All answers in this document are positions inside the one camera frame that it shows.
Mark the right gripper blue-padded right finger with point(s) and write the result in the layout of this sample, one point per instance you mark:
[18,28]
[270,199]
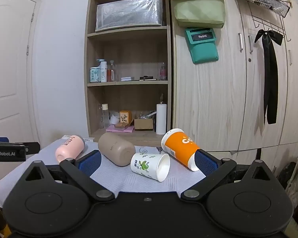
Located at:
[215,171]

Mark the black ribbon bow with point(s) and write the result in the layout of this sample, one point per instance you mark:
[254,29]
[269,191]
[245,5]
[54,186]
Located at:
[270,73]

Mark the white pump bottle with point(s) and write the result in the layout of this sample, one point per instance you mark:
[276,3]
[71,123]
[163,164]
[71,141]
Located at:
[103,70]

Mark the pink book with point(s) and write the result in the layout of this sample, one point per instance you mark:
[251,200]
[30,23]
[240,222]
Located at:
[114,129]

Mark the green fabric pouch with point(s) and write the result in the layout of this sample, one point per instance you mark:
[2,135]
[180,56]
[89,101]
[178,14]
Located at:
[200,13]

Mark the clear bottle white cap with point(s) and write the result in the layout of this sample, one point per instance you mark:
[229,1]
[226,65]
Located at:
[105,116]

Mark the white door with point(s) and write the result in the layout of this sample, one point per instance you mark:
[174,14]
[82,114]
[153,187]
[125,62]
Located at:
[17,121]

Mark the plastic-wrapped storage box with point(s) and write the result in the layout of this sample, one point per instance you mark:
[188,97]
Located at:
[129,13]

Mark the light wood wardrobe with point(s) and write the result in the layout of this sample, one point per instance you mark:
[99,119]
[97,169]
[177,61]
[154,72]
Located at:
[220,104]

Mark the pink small bottle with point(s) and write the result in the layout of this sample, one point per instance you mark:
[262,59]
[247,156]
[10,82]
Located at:
[163,72]

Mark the teal Redmi pouch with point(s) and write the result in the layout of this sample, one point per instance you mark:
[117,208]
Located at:
[202,45]

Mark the beige tumbler cup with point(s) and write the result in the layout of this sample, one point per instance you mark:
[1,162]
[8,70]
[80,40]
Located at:
[118,150]

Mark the small cardboard box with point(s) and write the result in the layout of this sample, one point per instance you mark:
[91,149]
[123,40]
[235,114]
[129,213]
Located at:
[143,124]

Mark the amber liquid bottle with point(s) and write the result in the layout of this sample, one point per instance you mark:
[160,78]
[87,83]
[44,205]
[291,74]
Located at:
[111,73]

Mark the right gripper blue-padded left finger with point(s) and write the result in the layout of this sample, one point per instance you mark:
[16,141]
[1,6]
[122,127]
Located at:
[80,171]

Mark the orange patterned box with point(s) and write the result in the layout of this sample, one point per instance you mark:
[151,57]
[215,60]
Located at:
[125,116]

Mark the wooden open shelf unit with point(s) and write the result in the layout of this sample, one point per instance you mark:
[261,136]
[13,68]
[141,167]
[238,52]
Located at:
[137,53]

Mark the white floral paper cup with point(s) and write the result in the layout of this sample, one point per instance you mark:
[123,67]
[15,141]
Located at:
[153,166]

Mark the pink tumbler cup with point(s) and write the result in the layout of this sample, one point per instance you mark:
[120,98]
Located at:
[71,148]

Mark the orange paper cup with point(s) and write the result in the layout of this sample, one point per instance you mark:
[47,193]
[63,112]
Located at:
[181,147]

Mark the teal white can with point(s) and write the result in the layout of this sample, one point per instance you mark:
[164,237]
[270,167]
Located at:
[94,74]

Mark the white paper towel roll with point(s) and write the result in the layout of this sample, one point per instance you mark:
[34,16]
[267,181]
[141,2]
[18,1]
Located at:
[161,118]

